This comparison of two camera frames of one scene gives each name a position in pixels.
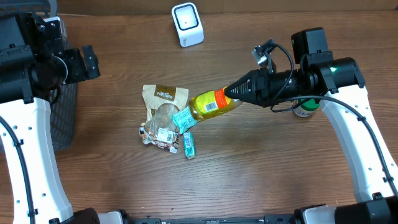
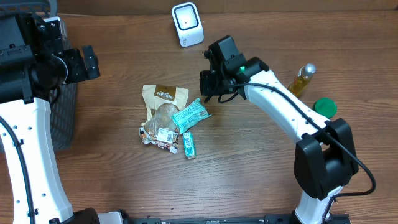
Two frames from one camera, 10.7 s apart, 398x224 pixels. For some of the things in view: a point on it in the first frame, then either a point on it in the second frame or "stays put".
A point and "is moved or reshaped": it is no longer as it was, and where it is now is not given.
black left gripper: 79,71 stays put
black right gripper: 264,88 -> 208,83
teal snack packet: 184,119 stays put
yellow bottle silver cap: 209,103 is moved or reshaped
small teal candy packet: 189,145 stays put
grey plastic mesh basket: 63,108 stays put
